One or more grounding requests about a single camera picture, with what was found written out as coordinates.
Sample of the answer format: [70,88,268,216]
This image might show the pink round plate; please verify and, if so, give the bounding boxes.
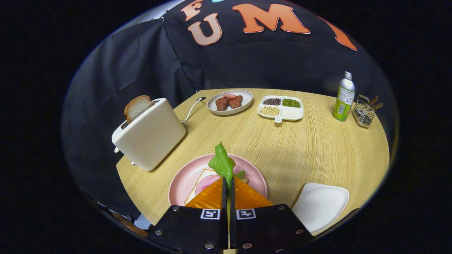
[168,153,268,207]

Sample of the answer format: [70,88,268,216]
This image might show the black backdrop cloth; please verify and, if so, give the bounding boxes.
[60,0,399,219]

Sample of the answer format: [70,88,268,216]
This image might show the metal wire utensil holder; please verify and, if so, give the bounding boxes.
[353,95,383,129]

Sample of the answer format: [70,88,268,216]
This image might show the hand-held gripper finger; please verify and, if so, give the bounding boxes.
[147,176,229,254]
[230,176,315,254]

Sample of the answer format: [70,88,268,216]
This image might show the green lettuce leaf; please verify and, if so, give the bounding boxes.
[208,142,246,191]

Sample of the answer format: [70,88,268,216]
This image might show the white square plate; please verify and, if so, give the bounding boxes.
[292,182,350,235]

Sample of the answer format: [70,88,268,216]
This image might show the toasted bread slice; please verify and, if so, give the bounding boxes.
[124,95,155,123]

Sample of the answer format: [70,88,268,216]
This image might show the cream white toaster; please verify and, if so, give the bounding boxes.
[112,98,186,172]

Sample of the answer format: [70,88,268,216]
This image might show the brown rounded object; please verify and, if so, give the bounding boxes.
[108,211,149,238]

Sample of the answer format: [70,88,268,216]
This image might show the white bread slice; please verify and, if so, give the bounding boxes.
[184,169,250,205]

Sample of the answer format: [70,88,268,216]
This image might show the white divided dish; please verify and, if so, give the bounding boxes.
[257,95,304,123]

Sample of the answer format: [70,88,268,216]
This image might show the beige round plate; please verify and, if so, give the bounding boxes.
[207,89,254,116]

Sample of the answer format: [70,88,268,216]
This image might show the green label bottle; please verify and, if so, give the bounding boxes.
[332,71,356,122]

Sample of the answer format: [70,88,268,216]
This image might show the white toaster cable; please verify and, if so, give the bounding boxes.
[181,96,207,123]

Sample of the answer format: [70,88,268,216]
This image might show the pink ham slice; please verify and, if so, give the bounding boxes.
[195,174,223,195]

